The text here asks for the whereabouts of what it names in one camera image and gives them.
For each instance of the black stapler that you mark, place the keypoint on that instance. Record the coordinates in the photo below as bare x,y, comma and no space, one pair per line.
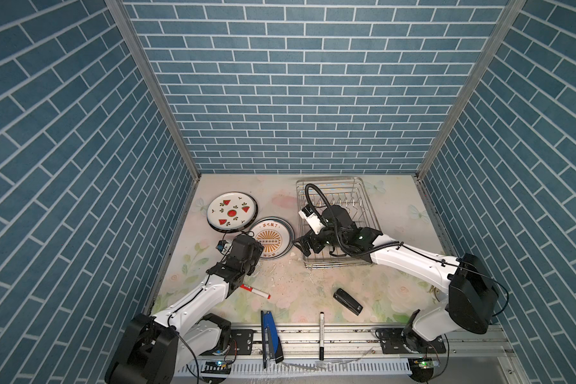
348,301

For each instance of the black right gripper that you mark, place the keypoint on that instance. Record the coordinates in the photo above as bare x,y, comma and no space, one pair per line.
303,247

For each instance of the red white marker pen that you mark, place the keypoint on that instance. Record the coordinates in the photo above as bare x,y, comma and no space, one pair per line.
256,291

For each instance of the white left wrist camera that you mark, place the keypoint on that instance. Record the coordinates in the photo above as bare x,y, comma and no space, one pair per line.
224,247

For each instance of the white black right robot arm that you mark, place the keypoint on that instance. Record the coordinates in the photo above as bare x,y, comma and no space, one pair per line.
469,293

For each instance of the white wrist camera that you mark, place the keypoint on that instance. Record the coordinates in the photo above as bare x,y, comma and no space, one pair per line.
313,218
224,247

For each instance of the watermelon pattern white plate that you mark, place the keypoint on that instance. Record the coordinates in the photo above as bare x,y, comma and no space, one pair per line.
232,210

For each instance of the white slotted cable duct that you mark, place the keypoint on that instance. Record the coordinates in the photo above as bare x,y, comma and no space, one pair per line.
254,369

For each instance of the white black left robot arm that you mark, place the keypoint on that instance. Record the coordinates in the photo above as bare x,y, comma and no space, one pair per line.
154,347

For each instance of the black rimmed cream plate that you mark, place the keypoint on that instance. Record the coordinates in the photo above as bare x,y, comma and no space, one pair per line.
216,228

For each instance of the blue black box cutter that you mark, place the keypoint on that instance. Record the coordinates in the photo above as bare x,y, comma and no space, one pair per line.
271,343

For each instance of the chrome wire dish rack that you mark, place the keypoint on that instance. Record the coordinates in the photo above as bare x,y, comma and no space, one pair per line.
347,192

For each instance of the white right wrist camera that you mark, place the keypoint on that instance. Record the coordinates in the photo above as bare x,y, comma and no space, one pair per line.
313,218

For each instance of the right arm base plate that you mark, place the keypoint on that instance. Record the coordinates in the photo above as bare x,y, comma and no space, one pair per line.
394,341

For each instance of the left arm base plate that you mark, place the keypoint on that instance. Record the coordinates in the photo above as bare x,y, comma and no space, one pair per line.
240,342

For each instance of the orange sunburst white plate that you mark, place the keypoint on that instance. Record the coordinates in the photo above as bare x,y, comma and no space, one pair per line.
276,236

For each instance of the black white marker pen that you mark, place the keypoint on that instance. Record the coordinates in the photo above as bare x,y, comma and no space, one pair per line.
321,341

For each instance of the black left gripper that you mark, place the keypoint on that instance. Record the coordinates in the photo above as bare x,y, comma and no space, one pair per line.
257,250

